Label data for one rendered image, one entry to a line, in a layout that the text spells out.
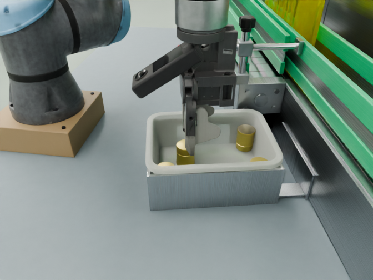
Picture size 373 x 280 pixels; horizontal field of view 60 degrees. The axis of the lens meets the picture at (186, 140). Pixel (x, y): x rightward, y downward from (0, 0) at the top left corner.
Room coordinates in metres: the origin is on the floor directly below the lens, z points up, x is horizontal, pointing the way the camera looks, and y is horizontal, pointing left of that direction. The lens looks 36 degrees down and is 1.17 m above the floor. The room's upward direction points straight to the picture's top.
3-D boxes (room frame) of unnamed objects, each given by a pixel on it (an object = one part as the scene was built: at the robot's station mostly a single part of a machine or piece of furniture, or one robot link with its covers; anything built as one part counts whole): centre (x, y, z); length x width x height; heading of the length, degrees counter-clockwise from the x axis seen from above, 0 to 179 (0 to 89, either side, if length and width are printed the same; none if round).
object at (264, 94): (0.59, -0.15, 0.85); 0.09 x 0.04 x 0.07; 94
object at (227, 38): (0.47, -0.03, 0.97); 0.09 x 0.08 x 0.12; 95
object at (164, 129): (0.46, -0.04, 0.80); 0.22 x 0.17 x 0.09; 94
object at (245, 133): (0.52, -0.12, 0.79); 0.04 x 0.04 x 0.04
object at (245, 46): (0.59, -0.13, 0.95); 0.17 x 0.03 x 0.12; 94
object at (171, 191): (0.47, -0.07, 0.79); 0.27 x 0.17 x 0.08; 94
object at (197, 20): (0.47, -0.02, 1.05); 0.08 x 0.08 x 0.05
